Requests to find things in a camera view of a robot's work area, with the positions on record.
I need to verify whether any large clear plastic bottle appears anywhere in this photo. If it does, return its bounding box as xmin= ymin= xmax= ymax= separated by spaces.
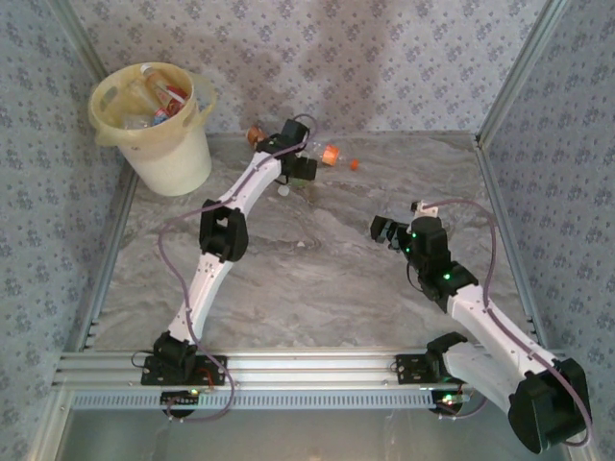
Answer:
xmin=122 ymin=112 xmax=155 ymax=132

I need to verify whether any cream plastic bin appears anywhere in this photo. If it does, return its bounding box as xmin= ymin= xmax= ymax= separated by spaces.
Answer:
xmin=87 ymin=61 xmax=218 ymax=197

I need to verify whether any clear bottle orange label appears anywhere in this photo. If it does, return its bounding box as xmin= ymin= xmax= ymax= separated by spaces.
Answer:
xmin=307 ymin=139 xmax=343 ymax=167

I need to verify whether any black right controller board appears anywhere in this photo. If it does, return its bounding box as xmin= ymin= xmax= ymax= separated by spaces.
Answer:
xmin=430 ymin=389 xmax=470 ymax=417

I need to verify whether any black controller board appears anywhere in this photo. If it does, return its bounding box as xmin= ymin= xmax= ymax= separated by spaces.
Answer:
xmin=430 ymin=389 xmax=470 ymax=417
xmin=160 ymin=389 xmax=201 ymax=418

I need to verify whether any grey metal panel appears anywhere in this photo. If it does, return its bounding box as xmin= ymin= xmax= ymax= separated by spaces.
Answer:
xmin=57 ymin=407 xmax=529 ymax=461

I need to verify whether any black left controller board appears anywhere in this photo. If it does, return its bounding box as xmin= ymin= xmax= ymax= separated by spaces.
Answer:
xmin=160 ymin=389 xmax=201 ymax=418

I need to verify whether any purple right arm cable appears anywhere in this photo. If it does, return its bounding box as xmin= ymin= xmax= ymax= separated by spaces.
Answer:
xmin=430 ymin=199 xmax=597 ymax=449

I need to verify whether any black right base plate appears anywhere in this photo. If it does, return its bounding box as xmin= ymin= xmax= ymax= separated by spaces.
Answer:
xmin=394 ymin=353 xmax=433 ymax=385

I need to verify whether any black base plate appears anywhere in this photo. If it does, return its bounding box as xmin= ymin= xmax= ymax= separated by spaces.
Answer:
xmin=139 ymin=353 xmax=229 ymax=386
xmin=394 ymin=353 xmax=433 ymax=385

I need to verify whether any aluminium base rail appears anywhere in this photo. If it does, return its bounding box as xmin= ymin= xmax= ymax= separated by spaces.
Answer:
xmin=51 ymin=349 xmax=481 ymax=391

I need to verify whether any grey slotted cable duct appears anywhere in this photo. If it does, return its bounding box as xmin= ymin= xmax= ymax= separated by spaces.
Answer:
xmin=71 ymin=388 xmax=446 ymax=412

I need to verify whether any aluminium frame post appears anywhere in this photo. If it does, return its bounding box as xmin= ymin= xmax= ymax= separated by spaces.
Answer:
xmin=475 ymin=0 xmax=573 ymax=148
xmin=47 ymin=0 xmax=111 ymax=83

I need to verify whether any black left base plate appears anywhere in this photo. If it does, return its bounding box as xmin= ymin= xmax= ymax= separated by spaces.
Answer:
xmin=139 ymin=353 xmax=229 ymax=386

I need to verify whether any aluminium frame leg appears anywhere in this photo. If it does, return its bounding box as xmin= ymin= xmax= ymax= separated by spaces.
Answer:
xmin=28 ymin=387 xmax=73 ymax=461

